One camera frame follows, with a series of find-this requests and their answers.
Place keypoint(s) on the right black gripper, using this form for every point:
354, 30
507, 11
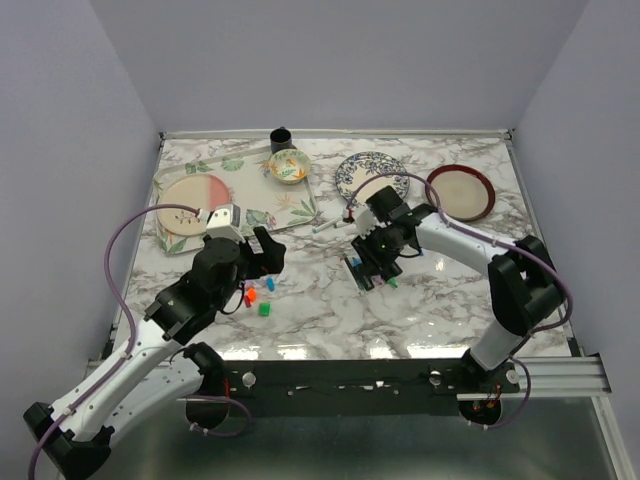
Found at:
373, 264

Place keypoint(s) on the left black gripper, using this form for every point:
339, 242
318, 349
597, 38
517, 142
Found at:
272, 260

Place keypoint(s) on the blue black highlighter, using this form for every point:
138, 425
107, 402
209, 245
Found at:
364, 272

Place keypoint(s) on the blue highlighter cap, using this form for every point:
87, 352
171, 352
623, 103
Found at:
270, 285

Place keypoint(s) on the green highlighter cap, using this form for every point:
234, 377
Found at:
264, 309

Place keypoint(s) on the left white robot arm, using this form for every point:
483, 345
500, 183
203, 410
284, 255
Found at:
71, 431

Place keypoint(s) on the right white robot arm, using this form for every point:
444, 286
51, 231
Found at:
524, 286

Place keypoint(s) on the floral rectangular tray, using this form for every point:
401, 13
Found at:
264, 201

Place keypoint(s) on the teal capped white marker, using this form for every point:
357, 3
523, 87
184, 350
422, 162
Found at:
326, 225

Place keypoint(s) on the blue floral plate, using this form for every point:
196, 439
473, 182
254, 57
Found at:
358, 168

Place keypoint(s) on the floral yellow bowl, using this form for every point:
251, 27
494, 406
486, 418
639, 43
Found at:
289, 166

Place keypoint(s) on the pink cream round plate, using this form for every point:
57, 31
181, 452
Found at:
198, 191

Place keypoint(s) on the red rimmed brown plate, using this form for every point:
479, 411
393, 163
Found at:
463, 192

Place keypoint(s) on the black cup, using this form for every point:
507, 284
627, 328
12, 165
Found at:
280, 139

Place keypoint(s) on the black mounting base bar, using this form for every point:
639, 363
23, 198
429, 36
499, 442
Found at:
324, 388

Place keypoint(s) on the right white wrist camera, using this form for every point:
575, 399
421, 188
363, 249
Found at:
365, 221

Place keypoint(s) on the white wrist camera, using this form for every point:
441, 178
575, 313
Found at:
225, 222
365, 221

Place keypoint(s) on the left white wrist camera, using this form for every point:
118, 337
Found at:
225, 222

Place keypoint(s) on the aluminium frame rail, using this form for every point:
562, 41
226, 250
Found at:
567, 377

